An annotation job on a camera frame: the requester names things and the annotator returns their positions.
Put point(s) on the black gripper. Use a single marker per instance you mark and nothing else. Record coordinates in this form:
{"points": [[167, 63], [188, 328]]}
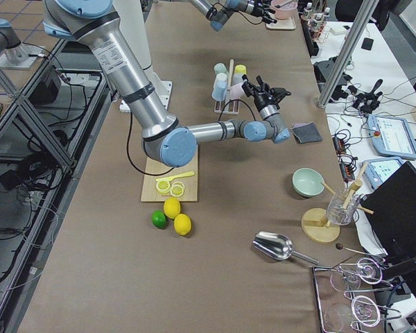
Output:
{"points": [[261, 99], [262, 11]]}

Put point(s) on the pink plastic cup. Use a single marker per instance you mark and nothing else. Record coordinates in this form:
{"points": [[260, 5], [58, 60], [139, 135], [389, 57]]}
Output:
{"points": [[236, 91]]}

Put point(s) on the green plastic cup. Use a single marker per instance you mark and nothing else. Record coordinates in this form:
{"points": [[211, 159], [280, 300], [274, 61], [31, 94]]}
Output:
{"points": [[220, 68]]}

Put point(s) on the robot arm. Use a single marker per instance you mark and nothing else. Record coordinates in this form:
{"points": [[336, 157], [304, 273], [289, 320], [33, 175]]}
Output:
{"points": [[96, 24], [219, 13]]}

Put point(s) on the white plastic cup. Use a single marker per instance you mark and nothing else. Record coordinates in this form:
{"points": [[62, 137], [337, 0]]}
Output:
{"points": [[237, 78]]}

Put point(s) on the yellow plastic cup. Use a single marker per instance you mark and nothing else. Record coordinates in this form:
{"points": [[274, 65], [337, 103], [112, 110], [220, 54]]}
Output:
{"points": [[240, 69]]}

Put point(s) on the light blue plastic cup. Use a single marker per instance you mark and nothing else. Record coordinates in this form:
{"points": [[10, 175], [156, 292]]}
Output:
{"points": [[219, 90]]}

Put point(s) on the grey plastic cup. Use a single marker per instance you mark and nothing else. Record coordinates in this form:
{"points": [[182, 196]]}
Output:
{"points": [[221, 77]]}

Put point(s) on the pink bowl of ice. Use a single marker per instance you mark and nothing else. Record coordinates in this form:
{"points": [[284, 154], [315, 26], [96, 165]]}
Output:
{"points": [[284, 12]]}

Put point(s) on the beige plastic tray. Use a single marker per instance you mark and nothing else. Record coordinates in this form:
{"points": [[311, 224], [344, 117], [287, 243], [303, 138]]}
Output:
{"points": [[287, 24]]}

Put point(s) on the metal tongs tool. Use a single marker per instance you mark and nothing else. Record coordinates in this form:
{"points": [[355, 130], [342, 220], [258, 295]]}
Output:
{"points": [[283, 3]]}

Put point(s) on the grey folded cloth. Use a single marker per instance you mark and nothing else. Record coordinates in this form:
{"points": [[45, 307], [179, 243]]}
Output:
{"points": [[305, 133]]}

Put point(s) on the black stand device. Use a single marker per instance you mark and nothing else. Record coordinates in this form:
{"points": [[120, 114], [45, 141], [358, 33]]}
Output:
{"points": [[322, 71]]}

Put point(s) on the mint green bowl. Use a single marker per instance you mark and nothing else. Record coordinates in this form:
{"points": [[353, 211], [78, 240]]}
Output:
{"points": [[307, 182]]}

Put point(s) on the yellow plastic knife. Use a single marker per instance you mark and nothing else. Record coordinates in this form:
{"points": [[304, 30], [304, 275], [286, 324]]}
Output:
{"points": [[176, 176]]}

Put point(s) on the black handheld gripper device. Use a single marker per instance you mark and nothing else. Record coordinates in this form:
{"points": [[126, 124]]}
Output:
{"points": [[366, 102]]}

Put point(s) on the blue teach pendant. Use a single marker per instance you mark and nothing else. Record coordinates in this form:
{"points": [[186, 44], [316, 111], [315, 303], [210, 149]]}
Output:
{"points": [[380, 169], [392, 136]]}

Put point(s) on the whole yellow lemon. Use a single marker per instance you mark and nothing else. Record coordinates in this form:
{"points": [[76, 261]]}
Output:
{"points": [[182, 224], [171, 207]]}

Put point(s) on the wooden mug tree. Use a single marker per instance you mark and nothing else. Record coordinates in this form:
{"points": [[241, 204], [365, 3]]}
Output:
{"points": [[323, 225]]}

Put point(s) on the glass mug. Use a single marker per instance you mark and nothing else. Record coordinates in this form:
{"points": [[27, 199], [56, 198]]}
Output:
{"points": [[336, 213]]}

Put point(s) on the wooden cutting board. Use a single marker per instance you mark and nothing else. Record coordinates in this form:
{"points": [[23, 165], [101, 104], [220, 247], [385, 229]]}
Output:
{"points": [[149, 193]]}

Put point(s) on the metal scoop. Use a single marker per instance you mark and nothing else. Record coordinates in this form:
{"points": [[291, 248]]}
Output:
{"points": [[279, 247]]}

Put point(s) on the green lime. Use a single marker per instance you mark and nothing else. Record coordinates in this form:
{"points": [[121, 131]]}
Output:
{"points": [[158, 219]]}

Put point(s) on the black monitor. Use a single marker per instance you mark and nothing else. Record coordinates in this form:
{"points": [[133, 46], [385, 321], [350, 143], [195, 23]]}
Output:
{"points": [[394, 213]]}

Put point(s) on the white wire cup holder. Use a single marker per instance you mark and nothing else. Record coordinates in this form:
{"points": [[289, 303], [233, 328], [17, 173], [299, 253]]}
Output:
{"points": [[228, 106]]}

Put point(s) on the aluminium frame post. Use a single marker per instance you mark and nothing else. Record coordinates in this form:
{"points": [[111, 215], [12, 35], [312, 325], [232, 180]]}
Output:
{"points": [[354, 34]]}

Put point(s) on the wire glass rack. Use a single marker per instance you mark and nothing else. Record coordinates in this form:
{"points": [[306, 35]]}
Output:
{"points": [[345, 300]]}

